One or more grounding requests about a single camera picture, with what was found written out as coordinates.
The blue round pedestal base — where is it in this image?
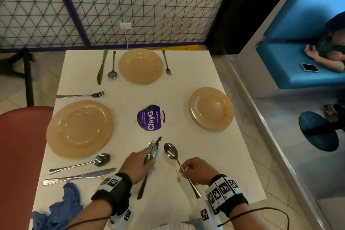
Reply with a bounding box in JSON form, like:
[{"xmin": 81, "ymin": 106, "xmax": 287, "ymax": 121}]
[{"xmin": 299, "ymin": 111, "xmax": 340, "ymax": 152}]

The black marker wrist band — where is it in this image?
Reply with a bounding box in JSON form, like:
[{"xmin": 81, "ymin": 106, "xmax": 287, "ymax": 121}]
[
  {"xmin": 91, "ymin": 172, "xmax": 133, "ymax": 216},
  {"xmin": 205, "ymin": 174, "xmax": 249, "ymax": 218}
]

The steel table knife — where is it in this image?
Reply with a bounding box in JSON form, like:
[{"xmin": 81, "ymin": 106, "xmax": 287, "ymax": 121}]
[
  {"xmin": 97, "ymin": 50, "xmax": 108, "ymax": 85},
  {"xmin": 137, "ymin": 137, "xmax": 162, "ymax": 200},
  {"xmin": 43, "ymin": 168, "xmax": 116, "ymax": 186}
]

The blue bench seat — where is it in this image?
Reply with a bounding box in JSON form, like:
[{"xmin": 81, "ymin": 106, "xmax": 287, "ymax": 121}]
[{"xmin": 256, "ymin": 0, "xmax": 345, "ymax": 89}]

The person's right hand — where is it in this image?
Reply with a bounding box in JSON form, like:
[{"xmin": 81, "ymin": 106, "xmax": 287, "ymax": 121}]
[{"xmin": 179, "ymin": 157, "xmax": 219, "ymax": 186}]

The person's left hand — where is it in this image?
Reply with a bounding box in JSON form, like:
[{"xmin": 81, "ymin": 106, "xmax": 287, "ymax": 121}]
[{"xmin": 118, "ymin": 148, "xmax": 157, "ymax": 185}]

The person's left forearm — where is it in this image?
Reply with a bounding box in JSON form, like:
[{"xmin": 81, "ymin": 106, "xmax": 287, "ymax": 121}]
[{"xmin": 64, "ymin": 200, "xmax": 115, "ymax": 230}]

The round purple sticker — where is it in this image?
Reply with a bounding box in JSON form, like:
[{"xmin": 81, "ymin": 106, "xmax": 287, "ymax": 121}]
[{"xmin": 137, "ymin": 104, "xmax": 166, "ymax": 132}]

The blue cloth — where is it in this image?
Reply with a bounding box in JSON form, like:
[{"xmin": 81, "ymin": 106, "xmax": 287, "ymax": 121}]
[{"xmin": 30, "ymin": 182, "xmax": 84, "ymax": 230}]

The striped shirt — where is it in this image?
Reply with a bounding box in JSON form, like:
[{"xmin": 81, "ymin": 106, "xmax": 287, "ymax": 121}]
[{"xmin": 161, "ymin": 221, "xmax": 200, "ymax": 230}]

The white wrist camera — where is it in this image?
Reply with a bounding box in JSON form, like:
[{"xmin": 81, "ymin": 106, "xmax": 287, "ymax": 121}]
[
  {"xmin": 106, "ymin": 202, "xmax": 134, "ymax": 230},
  {"xmin": 197, "ymin": 200, "xmax": 225, "ymax": 230}
]

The white smartphone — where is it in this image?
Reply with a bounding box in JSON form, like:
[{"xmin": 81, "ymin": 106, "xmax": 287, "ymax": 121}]
[{"xmin": 301, "ymin": 63, "xmax": 319, "ymax": 72}]

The steel fork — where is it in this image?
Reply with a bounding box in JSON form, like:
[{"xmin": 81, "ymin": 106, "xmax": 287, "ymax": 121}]
[
  {"xmin": 56, "ymin": 91, "xmax": 106, "ymax": 99},
  {"xmin": 147, "ymin": 140, "xmax": 157, "ymax": 161},
  {"xmin": 162, "ymin": 50, "xmax": 173, "ymax": 77}
]

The black cable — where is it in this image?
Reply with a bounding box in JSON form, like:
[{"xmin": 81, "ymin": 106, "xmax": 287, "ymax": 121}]
[{"xmin": 223, "ymin": 207, "xmax": 290, "ymax": 230}]

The black metal stand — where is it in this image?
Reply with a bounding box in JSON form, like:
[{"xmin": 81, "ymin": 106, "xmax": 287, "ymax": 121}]
[{"xmin": 0, "ymin": 48, "xmax": 36, "ymax": 108}]

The large tan plate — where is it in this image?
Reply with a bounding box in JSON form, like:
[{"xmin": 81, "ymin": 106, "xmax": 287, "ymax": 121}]
[{"xmin": 46, "ymin": 100, "xmax": 114, "ymax": 158}]

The steel spoon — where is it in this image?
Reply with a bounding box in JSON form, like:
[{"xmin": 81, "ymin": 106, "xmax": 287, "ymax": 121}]
[
  {"xmin": 107, "ymin": 50, "xmax": 118, "ymax": 79},
  {"xmin": 164, "ymin": 143, "xmax": 202, "ymax": 199},
  {"xmin": 49, "ymin": 153, "xmax": 111, "ymax": 175}
]

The purple framed mesh fence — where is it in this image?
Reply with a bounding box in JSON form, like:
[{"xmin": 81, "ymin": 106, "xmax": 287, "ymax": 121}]
[{"xmin": 0, "ymin": 0, "xmax": 230, "ymax": 53}]

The red chair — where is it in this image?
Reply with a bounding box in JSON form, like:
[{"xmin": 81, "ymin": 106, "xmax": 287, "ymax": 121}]
[{"xmin": 0, "ymin": 106, "xmax": 54, "ymax": 230}]

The person's right forearm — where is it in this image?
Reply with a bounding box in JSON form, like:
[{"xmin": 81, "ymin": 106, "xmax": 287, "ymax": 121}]
[{"xmin": 223, "ymin": 206, "xmax": 255, "ymax": 230}]

